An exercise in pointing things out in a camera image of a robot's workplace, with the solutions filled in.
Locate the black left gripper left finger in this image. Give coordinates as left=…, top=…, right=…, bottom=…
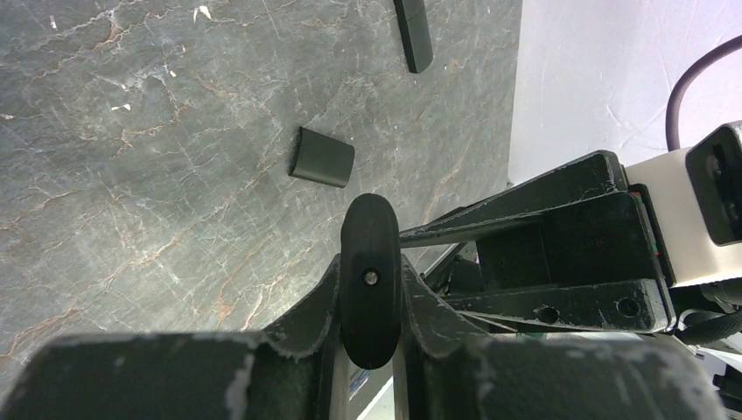
left=1, top=260, right=342, bottom=419

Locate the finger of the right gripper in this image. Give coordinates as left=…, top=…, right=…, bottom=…
left=400, top=150, right=628, bottom=249
left=446, top=279, right=673, bottom=333

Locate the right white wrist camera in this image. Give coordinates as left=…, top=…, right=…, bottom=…
left=626, top=122, right=741, bottom=287

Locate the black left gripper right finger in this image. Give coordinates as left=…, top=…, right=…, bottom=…
left=393, top=260, right=726, bottom=419

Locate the slim black remote control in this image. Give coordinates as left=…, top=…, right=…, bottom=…
left=394, top=0, right=434, bottom=74

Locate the black remote with green button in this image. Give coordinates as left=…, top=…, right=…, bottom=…
left=339, top=193, right=402, bottom=369

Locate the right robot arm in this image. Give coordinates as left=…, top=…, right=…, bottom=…
left=395, top=147, right=741, bottom=419

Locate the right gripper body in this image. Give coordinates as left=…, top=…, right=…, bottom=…
left=451, top=185, right=679, bottom=334

